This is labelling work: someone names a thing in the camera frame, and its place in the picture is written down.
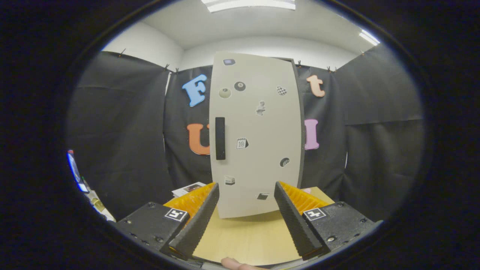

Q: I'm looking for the light grey shoe cabinet door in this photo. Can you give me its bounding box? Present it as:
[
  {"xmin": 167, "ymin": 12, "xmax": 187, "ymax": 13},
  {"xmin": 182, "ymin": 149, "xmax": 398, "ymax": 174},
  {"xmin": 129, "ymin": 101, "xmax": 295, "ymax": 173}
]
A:
[{"xmin": 209, "ymin": 52, "xmax": 303, "ymax": 219}]

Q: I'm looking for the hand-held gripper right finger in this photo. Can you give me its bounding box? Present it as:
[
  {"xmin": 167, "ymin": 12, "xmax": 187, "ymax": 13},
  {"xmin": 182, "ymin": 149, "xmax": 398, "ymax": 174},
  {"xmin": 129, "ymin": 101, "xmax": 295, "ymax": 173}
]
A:
[{"xmin": 274, "ymin": 181, "xmax": 384, "ymax": 261}]

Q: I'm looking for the long ceiling light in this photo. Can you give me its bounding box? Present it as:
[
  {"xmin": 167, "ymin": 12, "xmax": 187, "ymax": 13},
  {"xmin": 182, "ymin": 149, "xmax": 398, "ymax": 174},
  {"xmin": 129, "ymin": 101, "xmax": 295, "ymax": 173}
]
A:
[{"xmin": 201, "ymin": 0, "xmax": 297, "ymax": 13}]

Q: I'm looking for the grey shoe cabinet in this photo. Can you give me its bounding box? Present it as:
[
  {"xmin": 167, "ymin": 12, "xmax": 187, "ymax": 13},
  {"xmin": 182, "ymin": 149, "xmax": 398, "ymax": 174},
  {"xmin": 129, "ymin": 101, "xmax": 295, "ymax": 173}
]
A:
[{"xmin": 279, "ymin": 57, "xmax": 306, "ymax": 190}]

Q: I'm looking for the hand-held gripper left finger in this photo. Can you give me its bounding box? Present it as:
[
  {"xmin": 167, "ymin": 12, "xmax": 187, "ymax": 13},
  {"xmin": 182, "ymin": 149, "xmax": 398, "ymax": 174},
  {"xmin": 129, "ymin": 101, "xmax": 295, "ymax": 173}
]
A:
[{"xmin": 114, "ymin": 183, "xmax": 220, "ymax": 260}]

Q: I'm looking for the black door handle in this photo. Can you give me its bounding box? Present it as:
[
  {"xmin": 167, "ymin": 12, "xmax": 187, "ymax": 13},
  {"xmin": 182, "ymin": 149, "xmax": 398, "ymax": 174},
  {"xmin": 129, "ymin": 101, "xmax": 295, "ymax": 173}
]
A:
[{"xmin": 215, "ymin": 117, "xmax": 226, "ymax": 161}]

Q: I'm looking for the black backdrop cloth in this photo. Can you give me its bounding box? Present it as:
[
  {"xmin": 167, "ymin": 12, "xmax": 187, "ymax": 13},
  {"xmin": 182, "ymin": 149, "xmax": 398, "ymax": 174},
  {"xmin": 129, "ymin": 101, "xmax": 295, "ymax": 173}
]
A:
[{"xmin": 67, "ymin": 45, "xmax": 424, "ymax": 222}]

